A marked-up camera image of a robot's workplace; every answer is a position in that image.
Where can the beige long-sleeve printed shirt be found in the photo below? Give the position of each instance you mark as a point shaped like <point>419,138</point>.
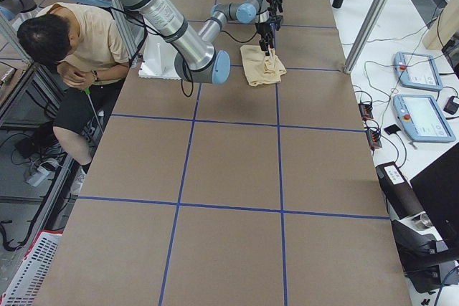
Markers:
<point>259,68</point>

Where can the upper blue teach pendant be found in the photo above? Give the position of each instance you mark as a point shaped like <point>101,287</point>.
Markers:
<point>417,71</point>

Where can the blue teach pendant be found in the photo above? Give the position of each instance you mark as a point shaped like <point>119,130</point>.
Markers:
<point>422,119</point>
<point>417,71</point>

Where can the lower blue teach pendant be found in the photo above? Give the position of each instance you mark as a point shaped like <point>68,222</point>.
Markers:
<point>422,119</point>

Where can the seated person beige shirt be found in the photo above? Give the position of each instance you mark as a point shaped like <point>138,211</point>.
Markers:
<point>84,46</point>

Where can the black brown cylinder device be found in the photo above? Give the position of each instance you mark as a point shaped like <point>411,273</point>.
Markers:
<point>397,190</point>

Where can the black monitor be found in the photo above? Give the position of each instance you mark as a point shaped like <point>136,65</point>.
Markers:
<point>436,188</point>

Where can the white power strip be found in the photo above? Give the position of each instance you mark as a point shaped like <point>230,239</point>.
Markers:
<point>42,172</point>

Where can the white plastic basket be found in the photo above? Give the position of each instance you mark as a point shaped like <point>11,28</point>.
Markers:
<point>34,267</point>

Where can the aluminium frame post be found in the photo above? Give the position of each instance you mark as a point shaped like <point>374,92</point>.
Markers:
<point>367,26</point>

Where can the green handled stick tool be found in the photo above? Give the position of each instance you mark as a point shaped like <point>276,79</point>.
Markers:
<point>87,93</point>

